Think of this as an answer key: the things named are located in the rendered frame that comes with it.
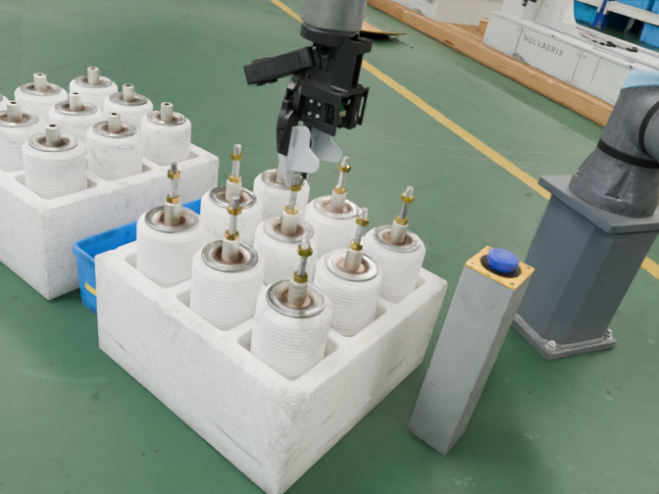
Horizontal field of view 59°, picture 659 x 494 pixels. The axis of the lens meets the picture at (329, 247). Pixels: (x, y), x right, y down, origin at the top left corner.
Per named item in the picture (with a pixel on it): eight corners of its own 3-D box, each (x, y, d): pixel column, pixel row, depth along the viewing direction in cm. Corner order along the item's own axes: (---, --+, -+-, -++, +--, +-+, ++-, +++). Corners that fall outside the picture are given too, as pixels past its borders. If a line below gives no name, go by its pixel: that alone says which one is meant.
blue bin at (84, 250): (202, 245, 124) (205, 195, 118) (238, 268, 119) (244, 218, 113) (72, 300, 102) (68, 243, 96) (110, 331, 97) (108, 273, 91)
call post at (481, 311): (428, 406, 95) (486, 247, 79) (466, 430, 92) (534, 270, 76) (405, 429, 90) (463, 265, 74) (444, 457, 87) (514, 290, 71)
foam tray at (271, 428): (265, 265, 122) (275, 188, 112) (422, 363, 104) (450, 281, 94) (98, 348, 93) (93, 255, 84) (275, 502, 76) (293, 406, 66)
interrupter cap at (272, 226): (253, 223, 86) (253, 220, 86) (294, 215, 90) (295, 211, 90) (279, 249, 81) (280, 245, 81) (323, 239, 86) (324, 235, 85)
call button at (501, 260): (491, 257, 77) (496, 243, 76) (519, 270, 75) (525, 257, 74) (479, 267, 74) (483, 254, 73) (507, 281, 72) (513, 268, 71)
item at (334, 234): (327, 321, 98) (346, 229, 89) (280, 296, 102) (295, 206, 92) (354, 296, 105) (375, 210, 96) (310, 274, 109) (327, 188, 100)
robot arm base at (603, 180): (609, 177, 114) (631, 130, 109) (672, 216, 103) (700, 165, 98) (551, 179, 108) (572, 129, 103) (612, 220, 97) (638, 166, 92)
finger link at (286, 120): (279, 157, 74) (294, 89, 71) (270, 153, 75) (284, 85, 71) (299, 153, 78) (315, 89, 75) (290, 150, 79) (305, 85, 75)
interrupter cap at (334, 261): (384, 283, 78) (386, 279, 78) (331, 284, 76) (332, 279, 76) (368, 253, 85) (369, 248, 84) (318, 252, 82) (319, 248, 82)
